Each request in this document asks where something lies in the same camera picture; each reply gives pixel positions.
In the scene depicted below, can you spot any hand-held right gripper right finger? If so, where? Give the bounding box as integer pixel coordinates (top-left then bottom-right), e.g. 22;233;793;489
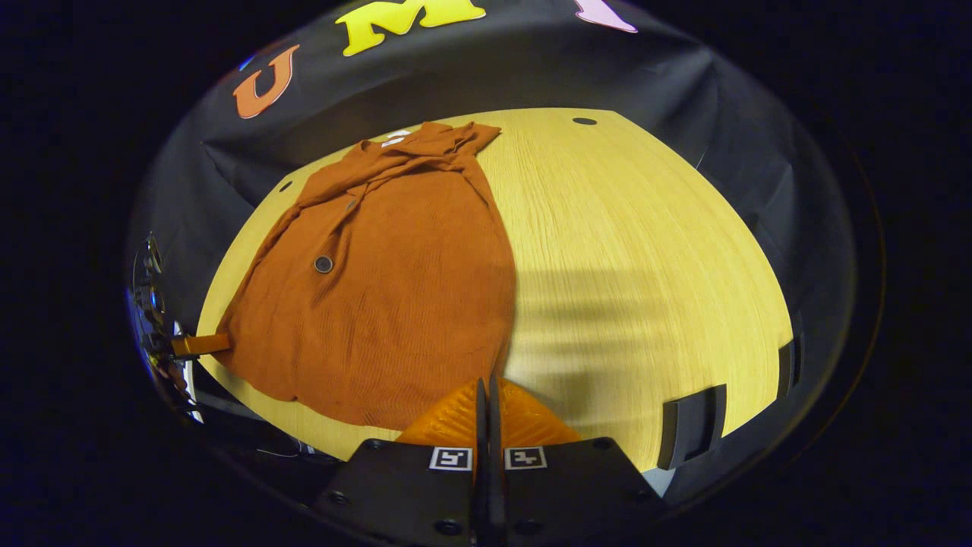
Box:
489;375;669;545

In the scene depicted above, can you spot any black table edge bracket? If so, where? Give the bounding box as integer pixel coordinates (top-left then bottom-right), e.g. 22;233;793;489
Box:
776;334;806;401
657;384;728;471

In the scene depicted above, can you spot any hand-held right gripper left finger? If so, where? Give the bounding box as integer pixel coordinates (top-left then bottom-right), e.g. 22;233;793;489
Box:
314;377;491;545

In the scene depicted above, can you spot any black backdrop cloth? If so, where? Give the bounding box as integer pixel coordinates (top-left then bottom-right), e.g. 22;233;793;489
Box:
125;0;859;502

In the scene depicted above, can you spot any orange button-up shirt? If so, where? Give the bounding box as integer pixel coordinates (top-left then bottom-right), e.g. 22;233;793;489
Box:
213;120;519;432

